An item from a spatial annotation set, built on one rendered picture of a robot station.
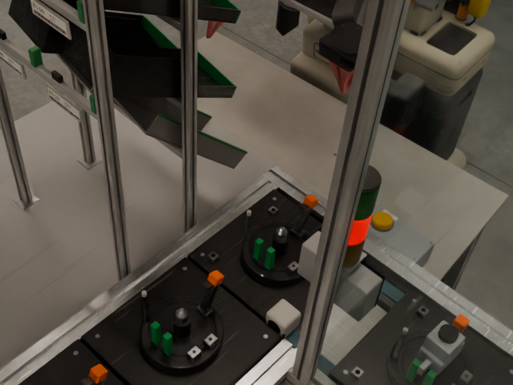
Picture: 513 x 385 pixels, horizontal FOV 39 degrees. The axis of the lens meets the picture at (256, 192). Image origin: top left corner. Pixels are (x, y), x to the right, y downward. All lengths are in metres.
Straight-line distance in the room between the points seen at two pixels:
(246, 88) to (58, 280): 0.71
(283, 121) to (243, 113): 0.10
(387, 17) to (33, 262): 1.00
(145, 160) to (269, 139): 0.30
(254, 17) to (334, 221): 2.79
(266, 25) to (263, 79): 1.71
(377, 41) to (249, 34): 2.83
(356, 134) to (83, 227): 0.88
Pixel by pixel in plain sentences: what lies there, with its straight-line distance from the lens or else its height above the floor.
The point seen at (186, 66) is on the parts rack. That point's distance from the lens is 1.18.
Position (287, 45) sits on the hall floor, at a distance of 3.49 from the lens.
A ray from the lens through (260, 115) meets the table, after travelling 1.80.
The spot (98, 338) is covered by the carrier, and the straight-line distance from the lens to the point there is 1.28.
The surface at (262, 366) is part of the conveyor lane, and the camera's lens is 1.25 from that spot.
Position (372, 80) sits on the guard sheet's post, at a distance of 0.75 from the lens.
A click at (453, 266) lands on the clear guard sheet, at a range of 0.85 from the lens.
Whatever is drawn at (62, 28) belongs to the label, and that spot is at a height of 1.44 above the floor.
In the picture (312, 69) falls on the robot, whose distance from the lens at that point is 2.06.
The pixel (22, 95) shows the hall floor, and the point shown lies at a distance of 3.25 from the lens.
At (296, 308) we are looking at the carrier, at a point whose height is 0.97.
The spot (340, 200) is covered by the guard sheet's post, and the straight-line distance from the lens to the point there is 0.88.
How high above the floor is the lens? 2.05
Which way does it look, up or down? 48 degrees down
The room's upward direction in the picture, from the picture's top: 5 degrees clockwise
